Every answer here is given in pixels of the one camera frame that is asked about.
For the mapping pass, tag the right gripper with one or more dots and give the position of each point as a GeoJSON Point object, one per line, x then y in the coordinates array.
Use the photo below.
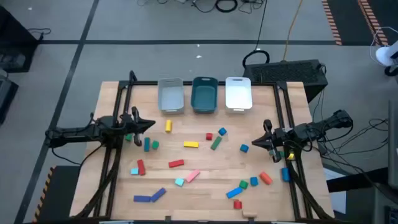
{"type": "Point", "coordinates": [280, 138]}

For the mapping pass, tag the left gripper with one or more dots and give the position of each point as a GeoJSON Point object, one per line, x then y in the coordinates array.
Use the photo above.
{"type": "Point", "coordinates": [132, 123]}

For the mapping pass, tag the green small block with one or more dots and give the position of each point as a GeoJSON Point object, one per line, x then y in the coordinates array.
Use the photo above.
{"type": "Point", "coordinates": [243, 184]}
{"type": "Point", "coordinates": [155, 145]}
{"type": "Point", "coordinates": [128, 137]}

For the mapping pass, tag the blue small block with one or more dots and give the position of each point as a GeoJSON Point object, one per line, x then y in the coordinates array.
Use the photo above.
{"type": "Point", "coordinates": [254, 181]}
{"type": "Point", "coordinates": [244, 148]}
{"type": "Point", "coordinates": [222, 131]}

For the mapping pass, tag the yellow cylinder block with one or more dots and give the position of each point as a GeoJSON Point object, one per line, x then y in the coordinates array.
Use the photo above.
{"type": "Point", "coordinates": [168, 126]}

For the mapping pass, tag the orange cylinder block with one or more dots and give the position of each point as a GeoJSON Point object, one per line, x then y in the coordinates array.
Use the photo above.
{"type": "Point", "coordinates": [265, 178]}

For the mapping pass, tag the blue cylinder block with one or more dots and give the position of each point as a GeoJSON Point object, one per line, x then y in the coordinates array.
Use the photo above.
{"type": "Point", "coordinates": [285, 174]}

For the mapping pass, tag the yellow long block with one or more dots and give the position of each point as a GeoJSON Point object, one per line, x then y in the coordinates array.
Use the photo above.
{"type": "Point", "coordinates": [191, 144]}

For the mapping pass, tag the red long block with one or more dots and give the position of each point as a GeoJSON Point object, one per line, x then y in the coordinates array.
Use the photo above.
{"type": "Point", "coordinates": [176, 163]}
{"type": "Point", "coordinates": [141, 167]}

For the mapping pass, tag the red small block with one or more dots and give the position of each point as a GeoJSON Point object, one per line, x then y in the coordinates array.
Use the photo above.
{"type": "Point", "coordinates": [237, 204]}
{"type": "Point", "coordinates": [209, 136]}

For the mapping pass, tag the pale turquoise small block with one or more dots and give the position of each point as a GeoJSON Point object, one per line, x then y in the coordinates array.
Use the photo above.
{"type": "Point", "coordinates": [134, 171]}
{"type": "Point", "coordinates": [179, 182]}

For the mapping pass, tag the pink long block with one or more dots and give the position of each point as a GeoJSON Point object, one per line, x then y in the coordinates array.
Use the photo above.
{"type": "Point", "coordinates": [192, 176]}

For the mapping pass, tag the natural wood block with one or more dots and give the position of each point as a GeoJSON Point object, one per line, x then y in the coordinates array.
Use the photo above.
{"type": "Point", "coordinates": [249, 214]}

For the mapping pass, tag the teal green long block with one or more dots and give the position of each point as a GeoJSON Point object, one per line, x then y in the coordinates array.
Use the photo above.
{"type": "Point", "coordinates": [282, 153]}

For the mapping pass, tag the light grey plastic bin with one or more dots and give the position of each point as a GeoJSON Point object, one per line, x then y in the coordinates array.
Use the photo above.
{"type": "Point", "coordinates": [171, 98]}

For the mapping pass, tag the white plastic bin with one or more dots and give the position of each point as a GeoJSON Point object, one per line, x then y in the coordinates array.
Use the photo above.
{"type": "Point", "coordinates": [238, 96]}

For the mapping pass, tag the bright blue long block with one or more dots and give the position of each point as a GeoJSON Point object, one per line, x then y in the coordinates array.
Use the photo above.
{"type": "Point", "coordinates": [234, 192]}

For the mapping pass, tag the teal plastic bin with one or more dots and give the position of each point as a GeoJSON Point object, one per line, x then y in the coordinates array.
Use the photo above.
{"type": "Point", "coordinates": [204, 96]}

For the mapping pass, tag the black computer tower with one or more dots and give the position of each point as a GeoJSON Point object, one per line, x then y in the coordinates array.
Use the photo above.
{"type": "Point", "coordinates": [284, 73]}

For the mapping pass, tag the dark blue long block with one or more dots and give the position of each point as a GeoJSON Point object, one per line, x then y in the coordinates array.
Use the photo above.
{"type": "Point", "coordinates": [158, 194]}
{"type": "Point", "coordinates": [142, 198]}

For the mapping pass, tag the white sheet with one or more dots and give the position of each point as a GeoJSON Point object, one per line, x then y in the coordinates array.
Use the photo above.
{"type": "Point", "coordinates": [337, 199]}

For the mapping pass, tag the black floor beam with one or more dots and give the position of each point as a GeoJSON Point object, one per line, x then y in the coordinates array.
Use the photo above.
{"type": "Point", "coordinates": [351, 184]}

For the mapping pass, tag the black mat yellow hazard stripes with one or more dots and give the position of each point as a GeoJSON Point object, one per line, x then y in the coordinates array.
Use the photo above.
{"type": "Point", "coordinates": [62, 193]}

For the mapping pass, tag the grey furniture panel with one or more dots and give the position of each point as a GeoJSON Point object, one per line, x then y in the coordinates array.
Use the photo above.
{"type": "Point", "coordinates": [393, 143]}

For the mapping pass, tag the dark grey equipment box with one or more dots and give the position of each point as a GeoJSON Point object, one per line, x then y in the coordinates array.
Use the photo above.
{"type": "Point", "coordinates": [6, 93]}

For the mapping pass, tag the white round device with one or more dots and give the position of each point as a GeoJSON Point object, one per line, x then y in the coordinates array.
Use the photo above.
{"type": "Point", "coordinates": [384, 55]}

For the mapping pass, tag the black mat orange striped edges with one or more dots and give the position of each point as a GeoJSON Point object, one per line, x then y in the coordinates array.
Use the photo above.
{"type": "Point", "coordinates": [348, 18]}

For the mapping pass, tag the black cabinet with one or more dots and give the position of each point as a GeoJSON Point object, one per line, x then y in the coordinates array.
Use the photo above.
{"type": "Point", "coordinates": [15, 37]}

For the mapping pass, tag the black metal table frame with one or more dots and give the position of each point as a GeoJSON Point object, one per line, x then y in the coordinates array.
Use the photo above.
{"type": "Point", "coordinates": [264, 83]}

